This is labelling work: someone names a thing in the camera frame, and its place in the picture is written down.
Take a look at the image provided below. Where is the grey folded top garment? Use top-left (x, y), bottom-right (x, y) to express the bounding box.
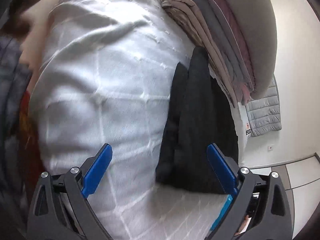
top-left (225, 0), bottom-right (277, 99)

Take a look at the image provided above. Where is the black garment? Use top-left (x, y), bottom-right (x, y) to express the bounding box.
top-left (156, 47), bottom-right (239, 194)

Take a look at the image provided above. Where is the grey quilted padded jacket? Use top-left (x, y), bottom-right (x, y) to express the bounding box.
top-left (246, 76), bottom-right (282, 137)

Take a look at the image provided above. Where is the beige folded garment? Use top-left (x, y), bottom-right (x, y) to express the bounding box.
top-left (168, 0), bottom-right (238, 108)

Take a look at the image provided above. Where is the pink folded garment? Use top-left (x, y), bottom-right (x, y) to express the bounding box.
top-left (208, 0), bottom-right (255, 105)

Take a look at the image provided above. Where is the white quilted bedspread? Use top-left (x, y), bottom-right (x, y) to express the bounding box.
top-left (30, 0), bottom-right (226, 239)

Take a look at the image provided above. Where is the grey-blue folded garment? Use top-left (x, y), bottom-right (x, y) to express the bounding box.
top-left (192, 0), bottom-right (242, 101)

